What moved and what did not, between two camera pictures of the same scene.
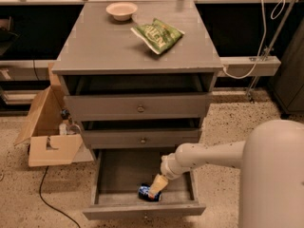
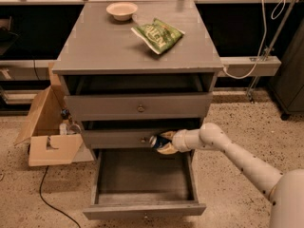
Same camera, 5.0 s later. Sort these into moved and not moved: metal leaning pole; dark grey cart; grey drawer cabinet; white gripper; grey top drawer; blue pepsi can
Moved: blue pepsi can; white gripper
Not moved: grey top drawer; grey drawer cabinet; metal leaning pole; dark grey cart
